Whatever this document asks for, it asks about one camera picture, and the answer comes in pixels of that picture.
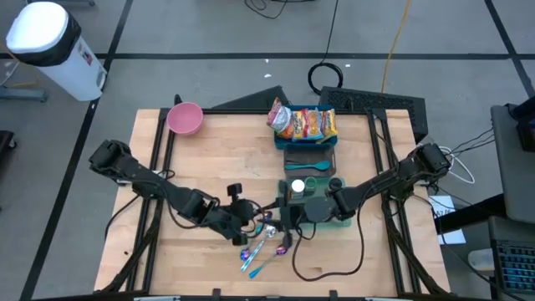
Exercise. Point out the dark desk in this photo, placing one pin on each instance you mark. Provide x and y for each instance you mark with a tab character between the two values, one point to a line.
512	234

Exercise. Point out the backlit keyboard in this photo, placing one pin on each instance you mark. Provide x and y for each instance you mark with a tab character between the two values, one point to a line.
518	267

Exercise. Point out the white lid seasoning jar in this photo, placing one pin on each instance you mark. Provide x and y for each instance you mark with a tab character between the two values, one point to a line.
297	186

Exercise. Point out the orange ramen packet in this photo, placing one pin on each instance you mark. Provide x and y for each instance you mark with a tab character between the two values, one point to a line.
286	132

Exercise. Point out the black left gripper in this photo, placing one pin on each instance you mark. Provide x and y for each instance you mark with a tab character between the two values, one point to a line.
240	213

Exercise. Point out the grey stand foot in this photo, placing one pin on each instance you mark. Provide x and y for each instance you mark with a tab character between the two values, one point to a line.
25	95

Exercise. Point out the teal plastic spoon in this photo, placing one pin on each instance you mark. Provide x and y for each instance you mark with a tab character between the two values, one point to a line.
309	166

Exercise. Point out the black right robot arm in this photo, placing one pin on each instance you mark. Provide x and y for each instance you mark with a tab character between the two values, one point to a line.
384	184

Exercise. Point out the black aluminium table frame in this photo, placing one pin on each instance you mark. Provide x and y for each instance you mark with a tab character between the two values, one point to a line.
234	111

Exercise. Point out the white round stool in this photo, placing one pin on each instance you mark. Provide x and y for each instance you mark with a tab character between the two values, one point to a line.
480	259

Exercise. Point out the white paper sheet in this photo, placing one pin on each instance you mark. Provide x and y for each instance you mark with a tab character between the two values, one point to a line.
453	237

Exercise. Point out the red white ramen packet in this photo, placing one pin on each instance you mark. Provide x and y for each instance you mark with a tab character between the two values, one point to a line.
279	117

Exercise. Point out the pink bowl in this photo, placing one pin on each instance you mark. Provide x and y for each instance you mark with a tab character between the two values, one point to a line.
184	118

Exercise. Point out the green lid herb jar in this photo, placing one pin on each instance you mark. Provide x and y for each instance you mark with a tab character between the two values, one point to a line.
310	184

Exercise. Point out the black desk equipment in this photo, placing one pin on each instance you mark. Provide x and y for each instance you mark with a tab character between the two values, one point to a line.
526	125

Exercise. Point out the white trash bin black liner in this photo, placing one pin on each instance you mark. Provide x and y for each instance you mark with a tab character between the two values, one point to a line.
46	37

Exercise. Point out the blue plastic bin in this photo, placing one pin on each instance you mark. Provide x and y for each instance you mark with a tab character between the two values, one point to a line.
305	144

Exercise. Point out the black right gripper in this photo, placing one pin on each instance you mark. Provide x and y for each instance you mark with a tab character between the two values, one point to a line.
294	215

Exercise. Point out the grey plastic bin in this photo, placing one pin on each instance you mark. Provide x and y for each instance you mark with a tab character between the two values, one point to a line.
309	173

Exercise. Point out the black lid orange spice jar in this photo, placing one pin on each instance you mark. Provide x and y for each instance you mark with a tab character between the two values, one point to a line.
335	184

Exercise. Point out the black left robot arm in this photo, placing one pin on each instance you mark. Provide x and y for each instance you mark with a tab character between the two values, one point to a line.
159	184

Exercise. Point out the teal translucent plastic bin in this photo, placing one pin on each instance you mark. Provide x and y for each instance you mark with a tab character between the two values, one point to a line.
322	192

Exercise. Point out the black triangular panel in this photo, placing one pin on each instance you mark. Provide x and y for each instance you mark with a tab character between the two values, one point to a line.
259	101

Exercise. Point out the black desk foot bar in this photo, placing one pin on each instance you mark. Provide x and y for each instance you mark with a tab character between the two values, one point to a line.
468	214

